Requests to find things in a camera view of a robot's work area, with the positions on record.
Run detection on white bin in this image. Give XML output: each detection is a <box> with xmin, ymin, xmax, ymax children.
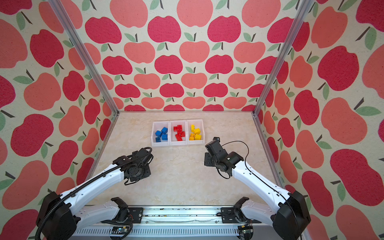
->
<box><xmin>151</xmin><ymin>121</ymin><xmax>171</xmax><ymax>147</ymax></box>
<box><xmin>187</xmin><ymin>119</ymin><xmax>206</xmax><ymax>145</ymax></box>
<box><xmin>170</xmin><ymin>120</ymin><xmax>187</xmax><ymax>146</ymax></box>

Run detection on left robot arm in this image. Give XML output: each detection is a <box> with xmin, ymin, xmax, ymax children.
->
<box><xmin>35</xmin><ymin>147</ymin><xmax>154</xmax><ymax>240</ymax></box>

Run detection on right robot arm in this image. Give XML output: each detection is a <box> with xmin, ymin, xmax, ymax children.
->
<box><xmin>204</xmin><ymin>138</ymin><xmax>311</xmax><ymax>240</ymax></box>

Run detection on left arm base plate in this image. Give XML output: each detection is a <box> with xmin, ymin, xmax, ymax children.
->
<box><xmin>128</xmin><ymin>207</ymin><xmax>144</xmax><ymax>224</ymax></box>

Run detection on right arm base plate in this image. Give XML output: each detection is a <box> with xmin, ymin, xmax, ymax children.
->
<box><xmin>216</xmin><ymin>207</ymin><xmax>262</xmax><ymax>224</ymax></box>

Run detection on aluminium front rail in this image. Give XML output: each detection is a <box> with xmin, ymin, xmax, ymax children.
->
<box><xmin>50</xmin><ymin>205</ymin><xmax>310</xmax><ymax>240</ymax></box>

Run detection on circuit board on rail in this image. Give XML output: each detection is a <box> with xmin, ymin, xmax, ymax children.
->
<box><xmin>111</xmin><ymin>227</ymin><xmax>129</xmax><ymax>235</ymax></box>

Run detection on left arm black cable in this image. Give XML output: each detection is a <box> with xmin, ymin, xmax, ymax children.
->
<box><xmin>34</xmin><ymin>146</ymin><xmax>154</xmax><ymax>240</ymax></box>

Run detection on right aluminium frame post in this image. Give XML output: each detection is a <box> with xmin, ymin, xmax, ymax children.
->
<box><xmin>252</xmin><ymin>0</ymin><xmax>315</xmax><ymax>119</ymax></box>

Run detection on aluminium frame post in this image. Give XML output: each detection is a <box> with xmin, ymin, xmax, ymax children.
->
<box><xmin>48</xmin><ymin>0</ymin><xmax>120</xmax><ymax>116</ymax></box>
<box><xmin>252</xmin><ymin>0</ymin><xmax>315</xmax><ymax>119</ymax></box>

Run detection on left aluminium frame post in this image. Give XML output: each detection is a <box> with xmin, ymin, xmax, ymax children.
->
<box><xmin>48</xmin><ymin>0</ymin><xmax>120</xmax><ymax>116</ymax></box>

